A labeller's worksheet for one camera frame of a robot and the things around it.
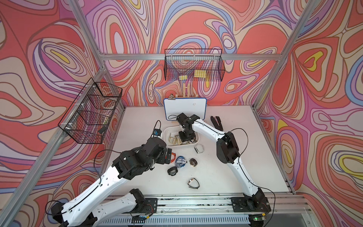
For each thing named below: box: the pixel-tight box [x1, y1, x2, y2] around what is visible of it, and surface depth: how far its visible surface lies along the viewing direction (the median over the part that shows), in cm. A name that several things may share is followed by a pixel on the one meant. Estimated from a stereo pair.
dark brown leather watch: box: [189, 157, 198, 167], surface depth 87 cm
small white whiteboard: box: [163, 97, 208, 122], surface depth 97 cm
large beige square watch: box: [172, 136, 182, 146], surface depth 98 cm
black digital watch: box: [167, 166, 178, 176], surface depth 84 cm
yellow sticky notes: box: [193, 69, 207, 78], surface depth 92 cm
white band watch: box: [193, 143, 205, 154], surface depth 97 cm
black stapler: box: [210, 115, 224, 132], surface depth 109 cm
